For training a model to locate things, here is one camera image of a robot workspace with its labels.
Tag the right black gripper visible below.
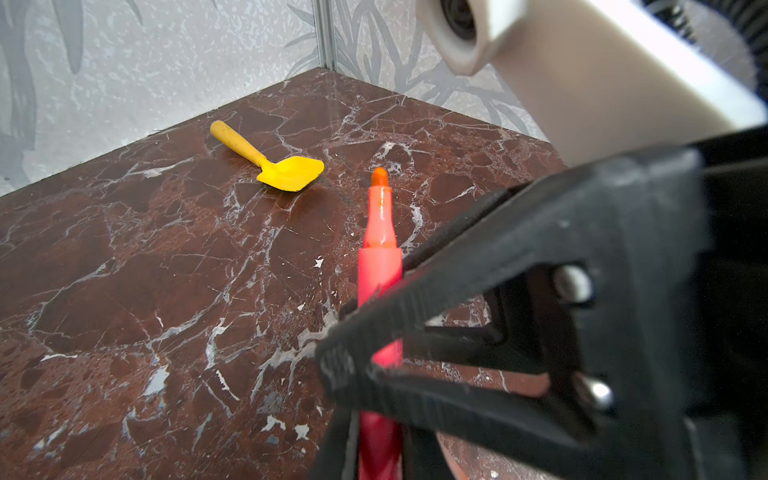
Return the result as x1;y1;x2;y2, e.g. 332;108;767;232
683;126;767;479

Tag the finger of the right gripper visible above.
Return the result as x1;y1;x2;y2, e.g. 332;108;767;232
316;147;710;479
338;179;535;319

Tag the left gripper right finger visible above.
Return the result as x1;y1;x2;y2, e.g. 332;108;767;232
402;426;454;480

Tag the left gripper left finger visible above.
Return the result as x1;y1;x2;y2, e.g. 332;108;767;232
309;407;360;480

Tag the pink highlighter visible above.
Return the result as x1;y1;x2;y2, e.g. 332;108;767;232
358;167;402;479

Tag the yellow plastic scoop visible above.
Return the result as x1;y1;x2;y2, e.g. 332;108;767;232
210;120;325;192

